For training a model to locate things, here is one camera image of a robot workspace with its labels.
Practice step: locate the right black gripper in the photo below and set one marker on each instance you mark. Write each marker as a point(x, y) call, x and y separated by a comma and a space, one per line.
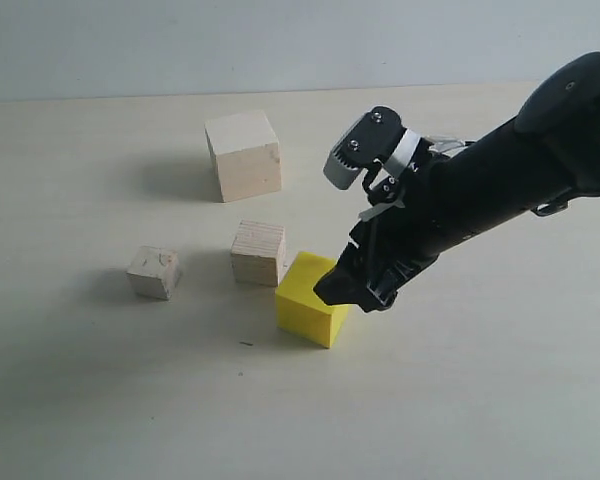
point(429, 203)

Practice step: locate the yellow cube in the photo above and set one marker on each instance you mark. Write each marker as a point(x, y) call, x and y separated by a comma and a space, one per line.
point(299, 310)

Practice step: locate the medium striped wooden cube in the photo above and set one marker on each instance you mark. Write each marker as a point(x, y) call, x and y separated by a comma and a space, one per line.
point(258, 253)

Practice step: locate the large pale wooden cube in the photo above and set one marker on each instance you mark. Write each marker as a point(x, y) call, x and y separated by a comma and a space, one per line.
point(245, 154)

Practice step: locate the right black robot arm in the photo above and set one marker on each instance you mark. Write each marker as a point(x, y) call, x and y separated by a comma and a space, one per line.
point(562, 119)

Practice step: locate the small pale wooden cube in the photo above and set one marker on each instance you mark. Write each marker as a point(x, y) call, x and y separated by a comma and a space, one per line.
point(154, 272)

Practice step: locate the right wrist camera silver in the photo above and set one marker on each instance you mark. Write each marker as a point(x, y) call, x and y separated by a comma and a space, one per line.
point(365, 147)

